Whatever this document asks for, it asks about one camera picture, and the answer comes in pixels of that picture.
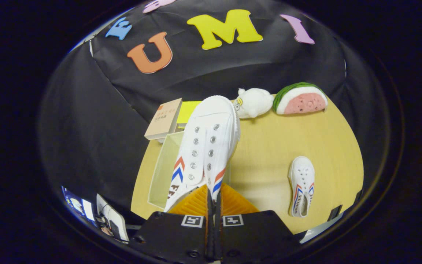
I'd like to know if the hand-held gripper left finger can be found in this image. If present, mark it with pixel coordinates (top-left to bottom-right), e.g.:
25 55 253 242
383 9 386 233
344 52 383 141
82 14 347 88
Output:
134 184 211 263

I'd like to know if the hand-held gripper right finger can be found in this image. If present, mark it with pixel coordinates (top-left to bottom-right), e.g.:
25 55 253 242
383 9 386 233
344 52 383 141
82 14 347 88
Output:
215 183 299 263

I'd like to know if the grey-green fabric storage box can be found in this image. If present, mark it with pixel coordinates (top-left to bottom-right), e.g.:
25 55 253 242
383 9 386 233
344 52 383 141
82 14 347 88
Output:
148 131 232 210

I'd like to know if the white shoe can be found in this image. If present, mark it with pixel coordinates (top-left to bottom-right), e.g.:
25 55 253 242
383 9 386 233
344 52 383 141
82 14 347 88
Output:
288 156 315 218
164 95 241 213

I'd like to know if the small black block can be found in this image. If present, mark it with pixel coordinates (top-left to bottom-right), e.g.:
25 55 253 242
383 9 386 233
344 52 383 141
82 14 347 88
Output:
327 205 343 221

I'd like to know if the blue printed poster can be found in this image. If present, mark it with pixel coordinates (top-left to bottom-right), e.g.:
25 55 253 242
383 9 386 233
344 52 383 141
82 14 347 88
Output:
63 186 96 221

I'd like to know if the beige book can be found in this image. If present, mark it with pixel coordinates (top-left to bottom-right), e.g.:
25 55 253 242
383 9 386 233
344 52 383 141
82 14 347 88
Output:
144 98 183 140

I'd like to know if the yellow book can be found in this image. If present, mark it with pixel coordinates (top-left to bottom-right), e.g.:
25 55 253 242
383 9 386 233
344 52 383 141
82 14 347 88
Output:
176 101 202 129

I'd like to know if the white plush toy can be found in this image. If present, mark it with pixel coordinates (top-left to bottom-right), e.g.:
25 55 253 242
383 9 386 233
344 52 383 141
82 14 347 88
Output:
233 88 274 119

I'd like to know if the watermelon plush toy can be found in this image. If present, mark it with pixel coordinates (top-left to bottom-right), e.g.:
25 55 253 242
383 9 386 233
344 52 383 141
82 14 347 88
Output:
273 82 328 115

